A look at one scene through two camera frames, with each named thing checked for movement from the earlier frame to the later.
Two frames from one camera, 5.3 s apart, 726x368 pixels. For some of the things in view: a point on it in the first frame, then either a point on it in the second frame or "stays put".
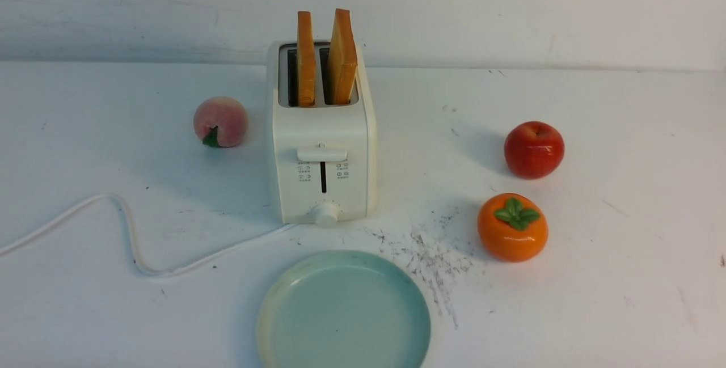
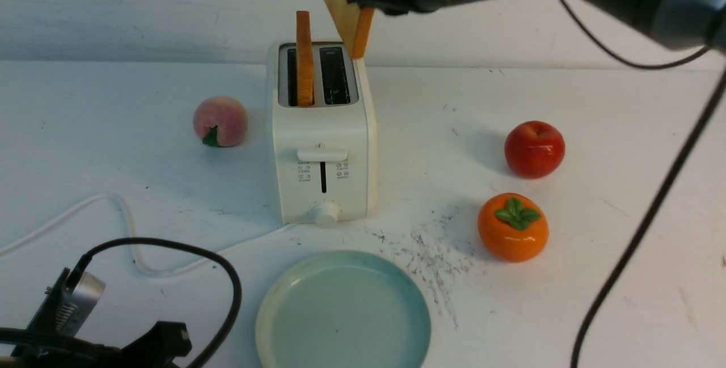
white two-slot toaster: [323, 102] stays put
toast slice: [342, 59] → [353, 22]
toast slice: [305, 61] stays put
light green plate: [346, 309] stays put
